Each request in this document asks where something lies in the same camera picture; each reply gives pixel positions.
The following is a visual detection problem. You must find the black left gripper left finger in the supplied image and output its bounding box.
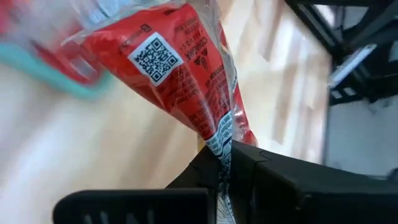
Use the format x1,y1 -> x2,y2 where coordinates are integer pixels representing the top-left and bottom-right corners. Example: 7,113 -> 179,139
52,145 -> 221,224

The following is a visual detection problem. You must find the black metal table frame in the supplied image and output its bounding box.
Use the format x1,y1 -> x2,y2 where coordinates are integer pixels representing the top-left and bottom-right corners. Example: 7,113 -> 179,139
284,0 -> 398,106

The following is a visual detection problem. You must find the teal plastic basket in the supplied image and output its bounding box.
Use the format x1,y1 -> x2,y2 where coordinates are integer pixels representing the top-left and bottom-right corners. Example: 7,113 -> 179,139
0,42 -> 114,102

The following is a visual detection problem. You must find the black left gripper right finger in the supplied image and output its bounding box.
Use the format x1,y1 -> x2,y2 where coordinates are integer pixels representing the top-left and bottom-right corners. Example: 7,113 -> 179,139
229,139 -> 398,224

